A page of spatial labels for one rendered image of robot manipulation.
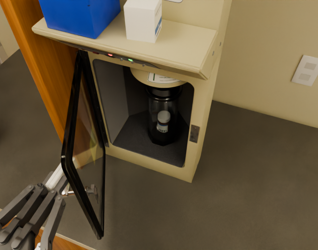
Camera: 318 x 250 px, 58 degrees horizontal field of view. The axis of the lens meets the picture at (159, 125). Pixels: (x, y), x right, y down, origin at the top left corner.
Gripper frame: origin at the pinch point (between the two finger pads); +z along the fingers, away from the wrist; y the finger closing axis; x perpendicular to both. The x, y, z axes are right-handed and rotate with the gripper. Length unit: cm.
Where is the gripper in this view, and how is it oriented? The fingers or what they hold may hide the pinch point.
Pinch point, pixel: (60, 175)
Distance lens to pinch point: 59.4
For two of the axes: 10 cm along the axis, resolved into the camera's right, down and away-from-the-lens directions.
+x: 0.0, 6.4, 7.7
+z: 3.6, -7.2, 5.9
